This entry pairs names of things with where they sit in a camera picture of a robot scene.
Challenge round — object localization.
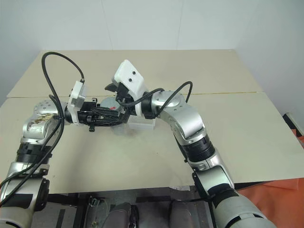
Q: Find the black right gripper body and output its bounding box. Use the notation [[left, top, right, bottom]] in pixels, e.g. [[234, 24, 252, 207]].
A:
[[114, 82, 134, 105]]

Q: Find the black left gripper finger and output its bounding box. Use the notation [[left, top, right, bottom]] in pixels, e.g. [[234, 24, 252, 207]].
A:
[[94, 106, 124, 118], [94, 116, 126, 127]]

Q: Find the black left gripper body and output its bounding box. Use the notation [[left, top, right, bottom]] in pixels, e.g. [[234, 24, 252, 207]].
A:
[[77, 96, 101, 133]]

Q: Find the gray jar lid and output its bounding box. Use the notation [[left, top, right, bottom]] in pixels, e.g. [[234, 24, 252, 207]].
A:
[[100, 95, 124, 113]]

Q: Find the clear plastic jar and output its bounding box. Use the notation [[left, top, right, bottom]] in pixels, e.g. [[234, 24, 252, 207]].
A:
[[110, 122, 128, 137]]

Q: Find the clear plastic box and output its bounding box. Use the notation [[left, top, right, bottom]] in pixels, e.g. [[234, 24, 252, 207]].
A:
[[127, 114, 157, 131]]

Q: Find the white tape scrap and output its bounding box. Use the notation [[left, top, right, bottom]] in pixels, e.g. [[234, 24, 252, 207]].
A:
[[169, 184, 191, 191]]

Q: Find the orange cloth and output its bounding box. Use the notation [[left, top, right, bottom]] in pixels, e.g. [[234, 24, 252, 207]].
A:
[[237, 134, 304, 228]]

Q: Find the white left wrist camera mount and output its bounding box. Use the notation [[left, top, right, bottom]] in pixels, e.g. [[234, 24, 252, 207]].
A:
[[67, 80, 88, 124]]

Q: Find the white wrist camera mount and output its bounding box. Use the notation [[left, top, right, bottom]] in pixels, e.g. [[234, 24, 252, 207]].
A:
[[67, 80, 88, 124], [111, 59, 149, 117]]

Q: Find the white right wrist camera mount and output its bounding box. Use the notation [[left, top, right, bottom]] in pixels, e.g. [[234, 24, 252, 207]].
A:
[[111, 59, 149, 117]]

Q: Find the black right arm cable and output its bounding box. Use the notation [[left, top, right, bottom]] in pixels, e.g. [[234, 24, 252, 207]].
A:
[[115, 81, 193, 113]]

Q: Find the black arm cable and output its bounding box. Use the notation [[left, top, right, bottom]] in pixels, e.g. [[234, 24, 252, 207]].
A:
[[115, 81, 193, 113], [0, 51, 86, 208]]

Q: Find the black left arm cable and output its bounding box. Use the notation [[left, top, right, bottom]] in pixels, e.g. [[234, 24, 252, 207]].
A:
[[0, 51, 86, 208]]

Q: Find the black table frame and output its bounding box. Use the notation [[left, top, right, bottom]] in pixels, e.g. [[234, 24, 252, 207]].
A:
[[46, 181, 269, 228]]

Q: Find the shiny metal bracket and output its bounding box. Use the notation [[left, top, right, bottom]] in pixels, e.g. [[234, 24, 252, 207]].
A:
[[87, 196, 106, 228]]

